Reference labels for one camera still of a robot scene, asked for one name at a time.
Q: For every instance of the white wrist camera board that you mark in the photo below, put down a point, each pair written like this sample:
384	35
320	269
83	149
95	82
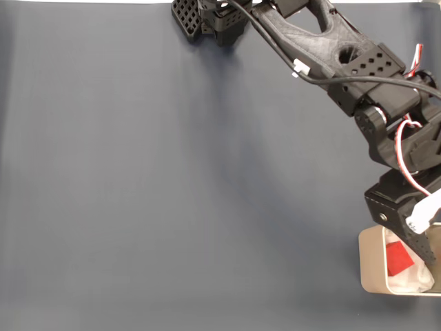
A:
425	212

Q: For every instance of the blue-grey table mat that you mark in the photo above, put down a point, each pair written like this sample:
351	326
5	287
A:
138	189

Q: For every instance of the red cube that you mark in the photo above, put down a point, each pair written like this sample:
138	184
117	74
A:
398	258

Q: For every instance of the white crumpled cloth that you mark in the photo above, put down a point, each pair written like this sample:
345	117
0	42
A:
410	281

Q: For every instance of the beige box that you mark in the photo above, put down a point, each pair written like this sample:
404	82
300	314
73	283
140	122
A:
370	265

